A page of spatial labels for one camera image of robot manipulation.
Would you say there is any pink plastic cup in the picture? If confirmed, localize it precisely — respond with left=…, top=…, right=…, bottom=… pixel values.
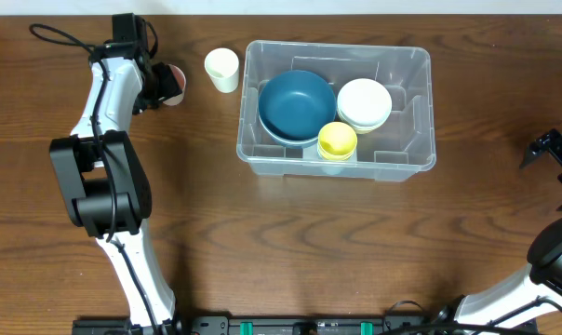
left=163, top=64, right=187, bottom=106

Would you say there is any cream plastic cup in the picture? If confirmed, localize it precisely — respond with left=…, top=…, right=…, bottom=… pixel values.
left=204, top=47, right=239, bottom=93

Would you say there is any large dark blue bowl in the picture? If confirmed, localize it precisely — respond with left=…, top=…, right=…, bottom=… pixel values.
left=260, top=123, right=319, bottom=150

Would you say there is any yellow small bowl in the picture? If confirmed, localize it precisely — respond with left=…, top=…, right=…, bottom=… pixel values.
left=349, top=120, right=385, bottom=134

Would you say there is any grey small bowl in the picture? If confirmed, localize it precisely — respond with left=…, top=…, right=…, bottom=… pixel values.
left=337, top=109, right=390, bottom=131

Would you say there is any white small bowl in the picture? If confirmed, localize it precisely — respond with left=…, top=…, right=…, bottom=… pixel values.
left=337, top=78, right=393, bottom=123

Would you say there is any yellow cup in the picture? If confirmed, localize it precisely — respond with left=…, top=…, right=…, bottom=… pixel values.
left=317, top=122, right=357, bottom=154
left=317, top=148, right=354, bottom=162

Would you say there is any light blue plastic cup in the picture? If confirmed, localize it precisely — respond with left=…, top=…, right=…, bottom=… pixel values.
left=319, top=148, right=357, bottom=176

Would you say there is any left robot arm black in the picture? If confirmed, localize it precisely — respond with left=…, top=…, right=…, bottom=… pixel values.
left=49, top=13, right=186, bottom=334

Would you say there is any clear plastic storage container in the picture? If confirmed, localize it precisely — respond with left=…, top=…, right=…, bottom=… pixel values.
left=236, top=40, right=437, bottom=181

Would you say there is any white label on container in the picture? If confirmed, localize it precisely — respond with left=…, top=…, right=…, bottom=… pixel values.
left=302, top=144, right=320, bottom=161

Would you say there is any left black cable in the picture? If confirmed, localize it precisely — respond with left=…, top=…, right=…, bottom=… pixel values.
left=28, top=17, right=170, bottom=335

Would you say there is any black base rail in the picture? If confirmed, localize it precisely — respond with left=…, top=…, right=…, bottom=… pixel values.
left=71, top=312, right=538, bottom=335

